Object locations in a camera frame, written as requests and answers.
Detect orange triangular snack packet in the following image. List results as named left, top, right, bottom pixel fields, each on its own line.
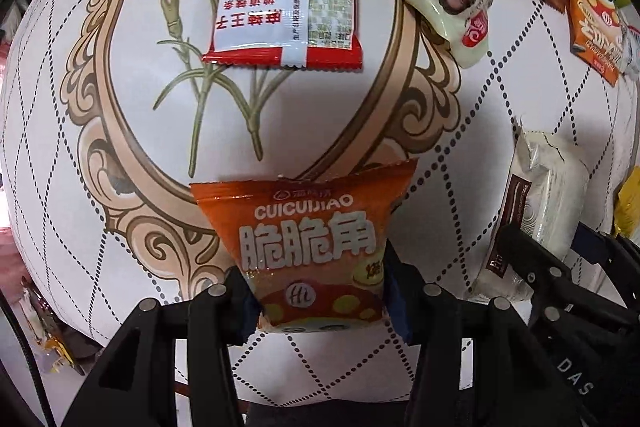
left=190, top=158, right=420, bottom=334

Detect clear white bread packet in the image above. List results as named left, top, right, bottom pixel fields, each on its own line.
left=465, top=122, right=591, bottom=303

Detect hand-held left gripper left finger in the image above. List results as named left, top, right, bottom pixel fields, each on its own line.
left=60, top=264, right=263, bottom=427

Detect floral printed tablecloth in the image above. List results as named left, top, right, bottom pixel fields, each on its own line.
left=0, top=0, right=640, bottom=403

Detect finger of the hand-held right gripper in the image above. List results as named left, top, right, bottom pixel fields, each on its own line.
left=572, top=222, right=640, bottom=303
left=492, top=224, right=638, bottom=333

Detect yellow snack packet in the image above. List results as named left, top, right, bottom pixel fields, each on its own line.
left=614, top=167, right=640, bottom=238

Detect orange cartoon snack packet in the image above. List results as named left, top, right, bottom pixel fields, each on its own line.
left=562, top=0, right=640, bottom=88

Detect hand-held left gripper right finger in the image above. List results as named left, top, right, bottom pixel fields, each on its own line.
left=382, top=239, right=586, bottom=427

